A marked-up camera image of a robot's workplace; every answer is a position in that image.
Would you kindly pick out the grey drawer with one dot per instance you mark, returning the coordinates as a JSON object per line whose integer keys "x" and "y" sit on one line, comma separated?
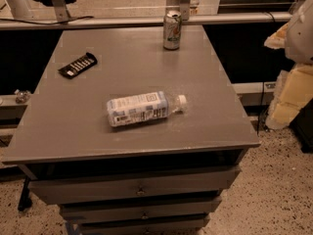
{"x": 127, "y": 186}
{"x": 196, "y": 204}
{"x": 144, "y": 227}

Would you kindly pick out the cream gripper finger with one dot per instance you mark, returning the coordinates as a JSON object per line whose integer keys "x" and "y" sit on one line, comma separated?
{"x": 277, "y": 39}
{"x": 293, "y": 91}

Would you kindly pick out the white pipe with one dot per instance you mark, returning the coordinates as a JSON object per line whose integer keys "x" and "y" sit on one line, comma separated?
{"x": 20, "y": 9}

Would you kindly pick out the black rxbar chocolate bar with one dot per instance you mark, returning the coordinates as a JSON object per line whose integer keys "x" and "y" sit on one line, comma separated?
{"x": 78, "y": 66}

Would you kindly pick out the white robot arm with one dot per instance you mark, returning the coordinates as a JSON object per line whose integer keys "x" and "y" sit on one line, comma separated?
{"x": 299, "y": 38}

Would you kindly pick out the blue label plastic bottle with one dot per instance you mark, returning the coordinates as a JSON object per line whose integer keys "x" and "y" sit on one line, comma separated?
{"x": 144, "y": 107}

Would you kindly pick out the middle grey drawer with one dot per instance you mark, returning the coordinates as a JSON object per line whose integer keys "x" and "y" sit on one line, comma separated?
{"x": 196, "y": 204}

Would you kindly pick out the bottom grey drawer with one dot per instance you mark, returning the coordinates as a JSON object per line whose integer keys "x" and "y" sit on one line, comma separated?
{"x": 144, "y": 227}

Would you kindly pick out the small shiny crumpled object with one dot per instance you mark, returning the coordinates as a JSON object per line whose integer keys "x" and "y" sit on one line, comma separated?
{"x": 22, "y": 96}

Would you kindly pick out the grey drawer cabinet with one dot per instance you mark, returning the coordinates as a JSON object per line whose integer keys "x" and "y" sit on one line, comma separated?
{"x": 128, "y": 138}

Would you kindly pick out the metal railing bar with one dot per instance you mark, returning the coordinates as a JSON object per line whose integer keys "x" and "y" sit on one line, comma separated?
{"x": 89, "y": 22}

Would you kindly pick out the top grey drawer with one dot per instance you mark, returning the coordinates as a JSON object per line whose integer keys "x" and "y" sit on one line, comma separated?
{"x": 127, "y": 186}

